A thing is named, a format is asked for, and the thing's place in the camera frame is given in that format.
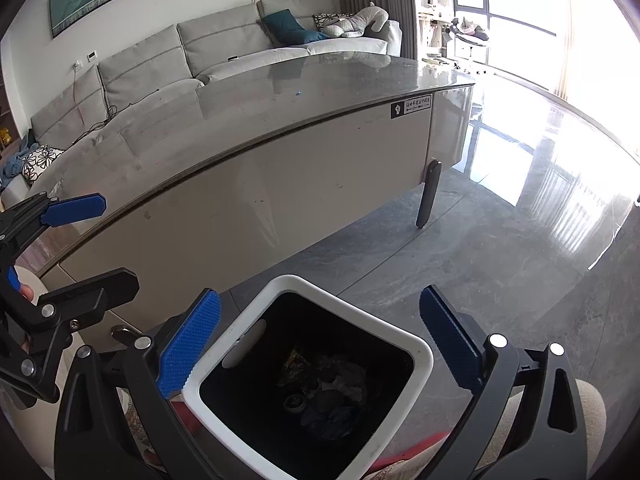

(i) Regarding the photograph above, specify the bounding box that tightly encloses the large window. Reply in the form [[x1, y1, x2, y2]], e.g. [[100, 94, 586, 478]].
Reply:
[[450, 0, 621, 106]]

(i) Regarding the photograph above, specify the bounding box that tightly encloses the blue cloth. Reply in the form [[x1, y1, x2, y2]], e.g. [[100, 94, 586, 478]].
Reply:
[[0, 140, 36, 188]]

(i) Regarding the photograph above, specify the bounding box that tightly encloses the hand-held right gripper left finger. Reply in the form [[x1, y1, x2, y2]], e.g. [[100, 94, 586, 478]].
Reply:
[[54, 287, 223, 480]]

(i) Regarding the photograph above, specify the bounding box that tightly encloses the black table sticker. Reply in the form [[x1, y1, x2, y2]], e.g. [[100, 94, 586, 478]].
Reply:
[[390, 95, 432, 120]]

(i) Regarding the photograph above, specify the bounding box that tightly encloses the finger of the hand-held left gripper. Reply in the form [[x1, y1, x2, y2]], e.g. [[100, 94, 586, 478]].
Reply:
[[0, 192, 107, 261], [0, 268, 140, 403]]

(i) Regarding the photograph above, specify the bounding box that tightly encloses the grey sofa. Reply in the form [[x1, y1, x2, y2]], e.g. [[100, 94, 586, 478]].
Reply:
[[0, 0, 403, 201]]

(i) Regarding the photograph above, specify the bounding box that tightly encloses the black white patterned pillow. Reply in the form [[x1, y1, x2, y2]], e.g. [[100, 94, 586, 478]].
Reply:
[[313, 11, 351, 31]]

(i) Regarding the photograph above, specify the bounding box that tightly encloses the person's beige trouser leg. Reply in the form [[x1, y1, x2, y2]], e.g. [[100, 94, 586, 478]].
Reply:
[[487, 377, 607, 480]]

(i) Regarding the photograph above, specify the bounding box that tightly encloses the black cable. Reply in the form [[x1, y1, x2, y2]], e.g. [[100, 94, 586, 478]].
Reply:
[[72, 67, 161, 126]]

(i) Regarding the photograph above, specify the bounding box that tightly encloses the baby rocker seat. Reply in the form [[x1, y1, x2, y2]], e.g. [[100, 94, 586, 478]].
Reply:
[[445, 17, 493, 73]]

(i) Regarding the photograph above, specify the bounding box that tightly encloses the grey curtain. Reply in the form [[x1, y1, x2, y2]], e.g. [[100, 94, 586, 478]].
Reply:
[[334, 0, 418, 58]]

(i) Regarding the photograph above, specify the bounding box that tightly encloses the clear plastic wrapper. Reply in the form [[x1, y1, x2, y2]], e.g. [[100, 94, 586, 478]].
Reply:
[[277, 345, 321, 386]]

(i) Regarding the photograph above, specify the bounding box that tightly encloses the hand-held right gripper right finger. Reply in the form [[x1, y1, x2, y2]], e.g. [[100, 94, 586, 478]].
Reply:
[[419, 285, 593, 480]]

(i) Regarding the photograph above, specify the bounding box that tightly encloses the flower print pillow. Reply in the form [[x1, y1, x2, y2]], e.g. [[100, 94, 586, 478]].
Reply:
[[21, 145, 66, 182]]

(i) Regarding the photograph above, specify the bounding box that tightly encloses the white trash bin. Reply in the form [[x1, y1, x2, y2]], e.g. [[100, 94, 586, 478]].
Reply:
[[181, 274, 434, 480]]

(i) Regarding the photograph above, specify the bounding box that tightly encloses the grey plush toy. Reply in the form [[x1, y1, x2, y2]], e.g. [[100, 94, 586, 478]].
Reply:
[[322, 4, 391, 38]]

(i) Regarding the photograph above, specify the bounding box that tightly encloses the white paper towel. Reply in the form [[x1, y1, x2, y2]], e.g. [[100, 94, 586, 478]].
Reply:
[[320, 355, 371, 401]]

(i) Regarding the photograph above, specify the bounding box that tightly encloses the teal pillow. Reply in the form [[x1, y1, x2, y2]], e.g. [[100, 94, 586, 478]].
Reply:
[[261, 9, 331, 45]]

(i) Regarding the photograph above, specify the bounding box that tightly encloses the glossy grey coffee table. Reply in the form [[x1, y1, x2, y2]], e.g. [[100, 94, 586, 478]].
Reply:
[[30, 51, 483, 348]]

